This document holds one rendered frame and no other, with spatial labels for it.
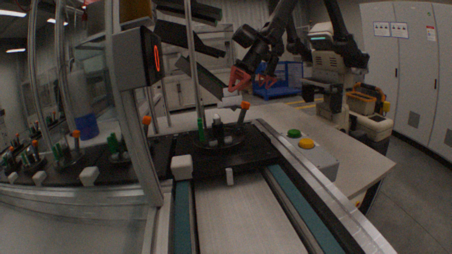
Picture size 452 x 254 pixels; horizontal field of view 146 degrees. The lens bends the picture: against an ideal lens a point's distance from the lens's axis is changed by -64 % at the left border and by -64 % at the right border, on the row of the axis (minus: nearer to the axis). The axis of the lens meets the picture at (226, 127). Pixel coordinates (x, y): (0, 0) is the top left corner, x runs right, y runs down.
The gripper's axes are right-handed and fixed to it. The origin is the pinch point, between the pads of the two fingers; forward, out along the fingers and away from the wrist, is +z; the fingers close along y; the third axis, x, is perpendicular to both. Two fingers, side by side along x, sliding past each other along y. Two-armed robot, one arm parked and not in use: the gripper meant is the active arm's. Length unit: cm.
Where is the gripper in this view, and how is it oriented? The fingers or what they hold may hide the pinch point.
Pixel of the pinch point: (231, 90)
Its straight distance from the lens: 61.3
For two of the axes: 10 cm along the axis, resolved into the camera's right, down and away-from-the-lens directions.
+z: -5.4, 8.4, 0.6
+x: 8.3, 5.4, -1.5
